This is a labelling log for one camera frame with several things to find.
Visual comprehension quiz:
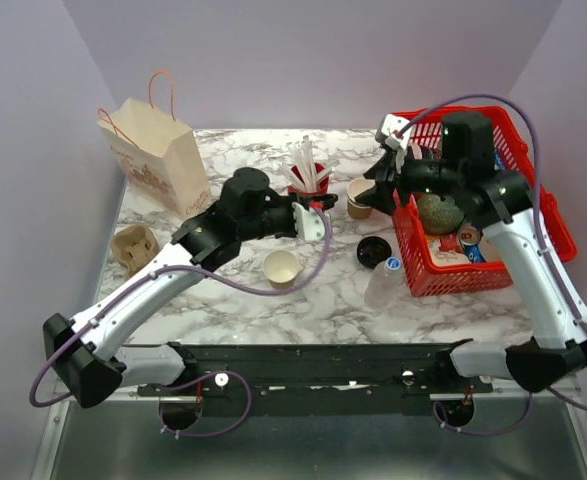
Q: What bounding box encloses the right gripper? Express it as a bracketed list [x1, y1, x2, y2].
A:
[353, 141, 462, 217]

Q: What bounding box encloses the brown paper coffee cup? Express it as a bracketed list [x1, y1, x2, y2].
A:
[262, 250, 302, 289]

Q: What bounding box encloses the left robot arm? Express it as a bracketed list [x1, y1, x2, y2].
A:
[43, 167, 338, 408]

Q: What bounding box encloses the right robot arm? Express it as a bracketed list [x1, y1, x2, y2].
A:
[356, 110, 587, 393]

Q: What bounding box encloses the paper takeout bag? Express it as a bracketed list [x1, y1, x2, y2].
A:
[98, 70, 212, 220]

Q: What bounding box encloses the red straw cup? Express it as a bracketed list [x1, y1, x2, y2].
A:
[287, 162, 331, 196]

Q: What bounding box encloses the stack of black lids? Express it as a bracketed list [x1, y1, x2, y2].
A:
[356, 236, 392, 269]

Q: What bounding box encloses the green melon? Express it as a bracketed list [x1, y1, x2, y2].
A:
[417, 194, 465, 235]

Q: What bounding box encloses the clear plastic water bottle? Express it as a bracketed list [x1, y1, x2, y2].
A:
[364, 256, 403, 310]

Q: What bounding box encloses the red plastic basket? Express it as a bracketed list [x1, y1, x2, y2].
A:
[392, 106, 578, 297]

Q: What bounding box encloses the cardboard cup carrier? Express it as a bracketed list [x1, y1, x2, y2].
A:
[110, 224, 160, 280]

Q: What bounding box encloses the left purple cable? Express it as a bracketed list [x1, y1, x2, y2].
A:
[28, 203, 334, 439]

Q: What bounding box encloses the purple cable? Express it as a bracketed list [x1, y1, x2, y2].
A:
[28, 203, 334, 439]
[395, 93, 587, 437]

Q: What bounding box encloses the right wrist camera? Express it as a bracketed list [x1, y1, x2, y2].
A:
[375, 113, 412, 172]

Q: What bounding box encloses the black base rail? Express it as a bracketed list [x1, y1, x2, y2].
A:
[137, 343, 492, 418]

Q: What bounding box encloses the aluminium frame rail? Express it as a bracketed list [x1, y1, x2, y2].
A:
[52, 355, 582, 402]

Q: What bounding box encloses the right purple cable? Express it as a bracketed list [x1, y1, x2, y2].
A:
[395, 93, 587, 437]

